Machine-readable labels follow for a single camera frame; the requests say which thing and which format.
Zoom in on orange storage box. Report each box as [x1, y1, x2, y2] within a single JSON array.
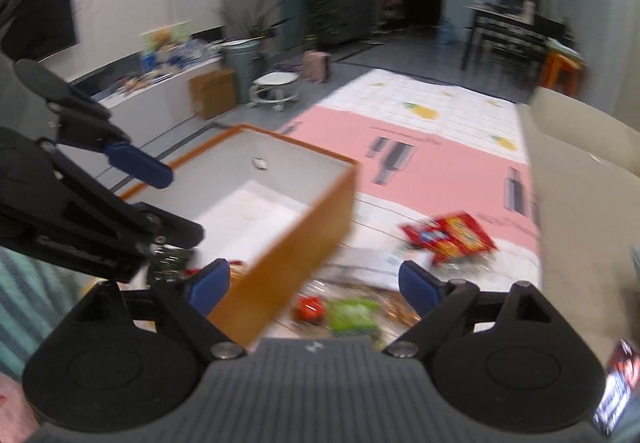
[[117, 123, 361, 349]]

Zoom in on grey trash bin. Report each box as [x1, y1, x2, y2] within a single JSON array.
[[222, 39, 263, 104]]

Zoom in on beige sofa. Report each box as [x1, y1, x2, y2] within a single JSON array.
[[517, 88, 640, 443]]

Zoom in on orange stool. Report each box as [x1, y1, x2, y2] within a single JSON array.
[[539, 50, 583, 96]]

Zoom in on green snack packet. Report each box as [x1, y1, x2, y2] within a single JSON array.
[[325, 298, 383, 336]]

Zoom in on dark glossy packet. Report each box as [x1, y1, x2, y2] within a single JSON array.
[[592, 338, 640, 436]]

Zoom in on long leaf potted plant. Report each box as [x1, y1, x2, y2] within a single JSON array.
[[215, 0, 291, 54]]

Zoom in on dark dining chairs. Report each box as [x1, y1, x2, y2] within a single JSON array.
[[490, 18, 566, 88]]

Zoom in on dark drawer cabinet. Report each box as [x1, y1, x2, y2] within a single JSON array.
[[305, 0, 376, 46]]

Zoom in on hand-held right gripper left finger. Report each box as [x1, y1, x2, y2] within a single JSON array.
[[75, 259, 246, 360]]

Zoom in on red white snack packet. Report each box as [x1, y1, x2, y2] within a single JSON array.
[[295, 295, 326, 324]]

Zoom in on cardboard box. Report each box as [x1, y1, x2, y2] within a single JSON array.
[[189, 69, 238, 121]]

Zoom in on clear bread packet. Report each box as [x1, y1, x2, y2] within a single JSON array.
[[380, 288, 426, 326]]

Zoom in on white flat packet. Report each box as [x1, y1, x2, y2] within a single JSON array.
[[340, 245, 431, 276]]

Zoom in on person's teal striped clothing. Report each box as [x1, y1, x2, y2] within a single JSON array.
[[0, 245, 96, 374]]

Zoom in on white round stool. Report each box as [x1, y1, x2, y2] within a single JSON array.
[[249, 72, 301, 112]]

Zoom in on pile of toys and packets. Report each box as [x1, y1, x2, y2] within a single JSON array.
[[140, 23, 221, 74]]

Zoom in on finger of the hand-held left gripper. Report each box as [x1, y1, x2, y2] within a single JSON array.
[[14, 59, 174, 190], [125, 202, 206, 249]]

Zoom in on pink white printed tablecloth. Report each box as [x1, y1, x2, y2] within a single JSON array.
[[272, 68, 546, 344]]

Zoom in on white television cabinet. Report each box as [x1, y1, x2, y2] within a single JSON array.
[[70, 55, 226, 138]]

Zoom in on dark green packet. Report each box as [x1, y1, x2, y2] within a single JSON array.
[[145, 245, 198, 284]]

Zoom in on dark dining table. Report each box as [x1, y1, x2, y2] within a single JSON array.
[[462, 3, 546, 74]]

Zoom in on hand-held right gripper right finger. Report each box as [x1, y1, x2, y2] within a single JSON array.
[[382, 260, 556, 359]]

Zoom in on pink backpack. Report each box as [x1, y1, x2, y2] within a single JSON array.
[[303, 50, 332, 84]]

